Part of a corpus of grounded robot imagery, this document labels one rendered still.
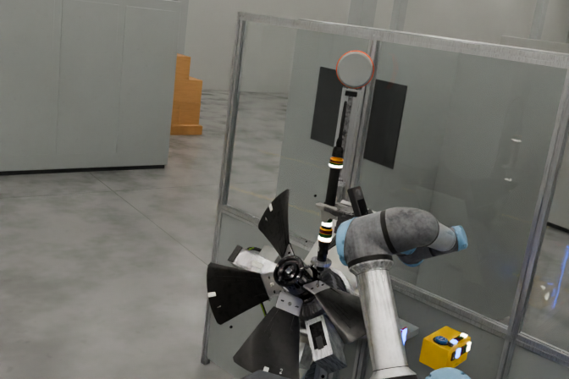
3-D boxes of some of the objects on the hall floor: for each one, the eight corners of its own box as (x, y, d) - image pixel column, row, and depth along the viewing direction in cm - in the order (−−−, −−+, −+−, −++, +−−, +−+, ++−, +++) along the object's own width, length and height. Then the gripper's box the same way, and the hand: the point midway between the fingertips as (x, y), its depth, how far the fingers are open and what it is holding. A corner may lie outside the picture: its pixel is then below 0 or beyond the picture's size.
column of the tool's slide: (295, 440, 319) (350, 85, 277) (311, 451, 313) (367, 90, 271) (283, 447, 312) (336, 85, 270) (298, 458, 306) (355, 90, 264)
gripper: (357, 245, 195) (306, 224, 209) (378, 238, 204) (328, 218, 217) (361, 219, 193) (309, 199, 207) (383, 214, 202) (331, 194, 215)
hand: (323, 202), depth 211 cm, fingers closed on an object, 4 cm apart
